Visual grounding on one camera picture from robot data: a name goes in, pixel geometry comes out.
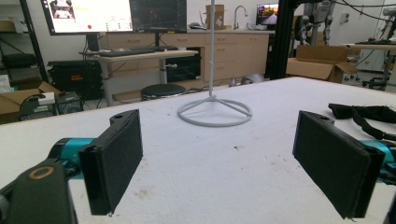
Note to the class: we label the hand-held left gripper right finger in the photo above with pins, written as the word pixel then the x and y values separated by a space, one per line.
pixel 336 161

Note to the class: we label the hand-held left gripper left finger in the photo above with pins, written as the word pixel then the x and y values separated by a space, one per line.
pixel 115 161

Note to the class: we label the black electronics box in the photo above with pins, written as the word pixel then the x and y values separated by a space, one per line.
pixel 69 102

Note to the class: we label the black round stool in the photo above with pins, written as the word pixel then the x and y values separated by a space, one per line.
pixel 162 91

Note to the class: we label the black equipment case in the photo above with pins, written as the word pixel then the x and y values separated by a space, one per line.
pixel 76 77

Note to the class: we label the open cardboard box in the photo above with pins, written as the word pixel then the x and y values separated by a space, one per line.
pixel 320 63

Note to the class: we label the wooden standing desk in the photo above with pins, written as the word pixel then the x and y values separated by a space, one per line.
pixel 140 57

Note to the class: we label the black keyboard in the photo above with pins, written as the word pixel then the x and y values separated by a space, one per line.
pixel 126 53

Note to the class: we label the cardboard box with white device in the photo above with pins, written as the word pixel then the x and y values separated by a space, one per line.
pixel 18 99

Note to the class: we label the black metal shelf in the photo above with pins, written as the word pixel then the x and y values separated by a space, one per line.
pixel 23 46

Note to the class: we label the wooden cabinet counter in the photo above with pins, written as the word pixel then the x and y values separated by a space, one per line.
pixel 236 53

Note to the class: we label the large white-screen monitor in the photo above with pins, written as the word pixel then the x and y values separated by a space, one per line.
pixel 90 15

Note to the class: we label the dark-screen monitor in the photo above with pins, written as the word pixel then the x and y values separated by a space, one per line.
pixel 158 15

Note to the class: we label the small monitor with road picture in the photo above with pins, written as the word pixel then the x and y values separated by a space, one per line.
pixel 267 14

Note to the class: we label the chrome faucet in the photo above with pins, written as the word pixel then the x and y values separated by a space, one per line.
pixel 239 15

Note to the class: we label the tall cardboard box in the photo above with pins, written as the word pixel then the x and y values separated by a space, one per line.
pixel 215 17

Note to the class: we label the black metal post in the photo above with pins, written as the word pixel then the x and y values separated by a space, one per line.
pixel 280 40

